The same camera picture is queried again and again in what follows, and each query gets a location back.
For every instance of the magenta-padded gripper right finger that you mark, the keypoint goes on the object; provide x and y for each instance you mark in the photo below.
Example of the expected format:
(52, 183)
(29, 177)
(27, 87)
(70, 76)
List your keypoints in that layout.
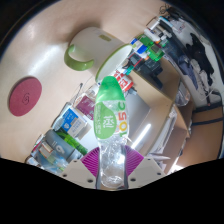
(148, 171)

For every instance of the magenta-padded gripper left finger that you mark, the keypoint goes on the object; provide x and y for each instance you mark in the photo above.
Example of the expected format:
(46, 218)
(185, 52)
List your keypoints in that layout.
(78, 173)

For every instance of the clear bottle with green label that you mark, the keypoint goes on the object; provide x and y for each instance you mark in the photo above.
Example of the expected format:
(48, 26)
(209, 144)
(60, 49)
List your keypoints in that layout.
(108, 126)

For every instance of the dark green bottle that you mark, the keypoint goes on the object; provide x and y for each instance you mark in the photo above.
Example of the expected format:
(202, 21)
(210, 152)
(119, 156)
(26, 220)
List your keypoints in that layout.
(71, 141)

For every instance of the under-shelf light bar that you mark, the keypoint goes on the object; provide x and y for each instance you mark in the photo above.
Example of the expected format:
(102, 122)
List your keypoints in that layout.
(141, 136)

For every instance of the blue and white carton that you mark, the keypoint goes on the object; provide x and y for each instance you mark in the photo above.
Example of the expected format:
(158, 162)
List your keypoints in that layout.
(74, 122)

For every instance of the magenta pouch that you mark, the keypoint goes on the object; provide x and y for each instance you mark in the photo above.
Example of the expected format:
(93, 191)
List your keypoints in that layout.
(86, 107)

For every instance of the red and white canister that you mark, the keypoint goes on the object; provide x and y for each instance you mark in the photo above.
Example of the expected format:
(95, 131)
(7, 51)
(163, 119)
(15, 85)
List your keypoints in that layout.
(124, 81)

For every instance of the flat round red coaster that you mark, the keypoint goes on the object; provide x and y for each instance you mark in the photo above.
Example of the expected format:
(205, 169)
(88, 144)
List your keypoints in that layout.
(25, 96)

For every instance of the green container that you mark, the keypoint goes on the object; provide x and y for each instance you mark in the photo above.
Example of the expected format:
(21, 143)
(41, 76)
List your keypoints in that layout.
(156, 52)

